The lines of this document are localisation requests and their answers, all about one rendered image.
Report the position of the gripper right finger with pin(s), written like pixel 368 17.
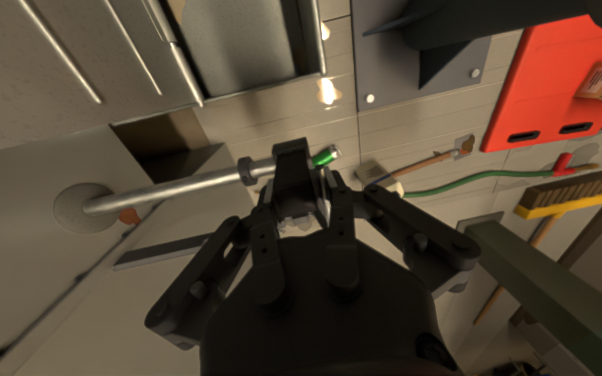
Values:
pixel 423 244

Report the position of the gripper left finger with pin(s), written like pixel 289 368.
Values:
pixel 263 254

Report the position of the black lever grip block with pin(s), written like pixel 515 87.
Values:
pixel 291 178

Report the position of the silver gate lever green tip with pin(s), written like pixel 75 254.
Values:
pixel 178 188

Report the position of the grey metal self-feeder body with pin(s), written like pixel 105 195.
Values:
pixel 47 282

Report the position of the dark green square beam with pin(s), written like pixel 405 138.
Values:
pixel 531 282

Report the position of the red-orange plastic box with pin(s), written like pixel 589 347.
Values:
pixel 536 84

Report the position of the grey wall hook plate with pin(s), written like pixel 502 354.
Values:
pixel 464 146

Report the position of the grey wall plate black bracket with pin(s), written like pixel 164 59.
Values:
pixel 442 28

